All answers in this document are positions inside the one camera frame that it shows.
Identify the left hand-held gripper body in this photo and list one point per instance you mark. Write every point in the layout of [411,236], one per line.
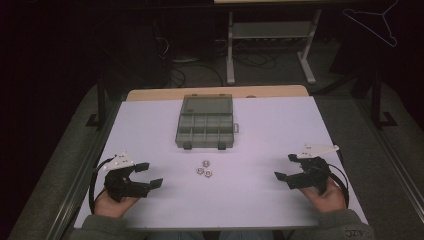
[116,181]

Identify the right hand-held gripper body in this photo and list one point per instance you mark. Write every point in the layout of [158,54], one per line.
[315,173]

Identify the silver hex nut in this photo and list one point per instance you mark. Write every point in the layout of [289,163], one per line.
[206,163]
[200,171]
[208,173]

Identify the grey plastic compartment box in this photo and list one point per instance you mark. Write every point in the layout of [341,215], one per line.
[205,128]

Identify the person's left hand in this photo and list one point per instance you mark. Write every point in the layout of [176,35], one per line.
[111,206]

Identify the person's right hand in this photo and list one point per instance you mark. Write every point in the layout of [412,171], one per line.
[328,201]

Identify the white table board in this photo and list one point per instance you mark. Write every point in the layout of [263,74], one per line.
[260,153]

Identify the black metal stand leg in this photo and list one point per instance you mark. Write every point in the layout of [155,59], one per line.
[101,103]
[376,100]

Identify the white metal stand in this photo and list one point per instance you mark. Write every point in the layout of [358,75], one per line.
[270,30]

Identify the grey metal rail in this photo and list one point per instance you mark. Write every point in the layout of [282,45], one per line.
[75,196]
[396,166]

